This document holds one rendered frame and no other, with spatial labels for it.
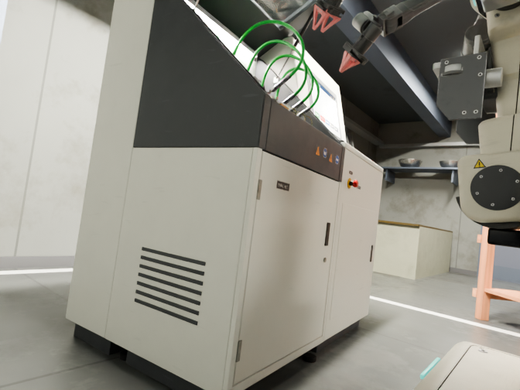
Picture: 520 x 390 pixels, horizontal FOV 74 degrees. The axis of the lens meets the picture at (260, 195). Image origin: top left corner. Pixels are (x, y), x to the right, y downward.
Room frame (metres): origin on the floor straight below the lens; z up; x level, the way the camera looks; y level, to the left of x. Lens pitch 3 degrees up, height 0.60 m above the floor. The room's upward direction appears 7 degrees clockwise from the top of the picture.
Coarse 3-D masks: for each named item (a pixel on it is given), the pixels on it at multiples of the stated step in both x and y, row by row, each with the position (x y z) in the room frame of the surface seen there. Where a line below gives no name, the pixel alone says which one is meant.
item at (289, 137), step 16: (272, 112) 1.04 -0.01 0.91; (288, 112) 1.12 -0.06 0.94; (272, 128) 1.05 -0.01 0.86; (288, 128) 1.13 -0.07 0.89; (304, 128) 1.23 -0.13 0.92; (272, 144) 1.06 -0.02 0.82; (288, 144) 1.14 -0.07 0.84; (304, 144) 1.24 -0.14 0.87; (320, 144) 1.35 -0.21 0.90; (336, 144) 1.48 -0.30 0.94; (288, 160) 1.17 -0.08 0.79; (304, 160) 1.25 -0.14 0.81; (320, 160) 1.37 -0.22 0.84; (336, 176) 1.52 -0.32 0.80
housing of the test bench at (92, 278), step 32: (128, 0) 1.41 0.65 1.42; (128, 32) 1.39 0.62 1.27; (128, 64) 1.38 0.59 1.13; (128, 96) 1.36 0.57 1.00; (96, 128) 1.47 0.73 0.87; (128, 128) 1.34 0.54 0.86; (96, 160) 1.45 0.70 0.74; (128, 160) 1.33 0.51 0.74; (96, 192) 1.43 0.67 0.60; (96, 224) 1.41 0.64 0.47; (96, 256) 1.39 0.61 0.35; (96, 288) 1.37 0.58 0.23; (96, 320) 1.36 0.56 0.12
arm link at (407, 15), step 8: (408, 0) 1.24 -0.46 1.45; (416, 0) 1.23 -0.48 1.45; (424, 0) 1.22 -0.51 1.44; (432, 0) 1.23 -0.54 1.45; (440, 0) 1.24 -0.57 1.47; (400, 8) 1.24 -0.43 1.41; (408, 8) 1.23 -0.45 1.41; (416, 8) 1.23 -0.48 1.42; (424, 8) 1.24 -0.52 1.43; (392, 16) 1.23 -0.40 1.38; (400, 16) 1.24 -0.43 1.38; (408, 16) 1.25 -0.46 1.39; (392, 24) 1.25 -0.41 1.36; (400, 24) 1.27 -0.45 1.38
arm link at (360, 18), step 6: (360, 12) 1.30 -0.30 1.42; (366, 12) 1.30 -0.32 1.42; (384, 12) 1.24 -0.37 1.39; (390, 12) 1.22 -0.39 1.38; (354, 18) 1.31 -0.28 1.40; (360, 18) 1.29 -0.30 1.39; (366, 18) 1.28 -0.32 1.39; (372, 18) 1.28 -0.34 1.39; (378, 18) 1.25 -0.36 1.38; (384, 18) 1.23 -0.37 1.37; (354, 24) 1.32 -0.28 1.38; (360, 24) 1.29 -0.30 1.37; (384, 24) 1.25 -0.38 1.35; (360, 30) 1.30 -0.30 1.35; (384, 30) 1.27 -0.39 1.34; (384, 36) 1.30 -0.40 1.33
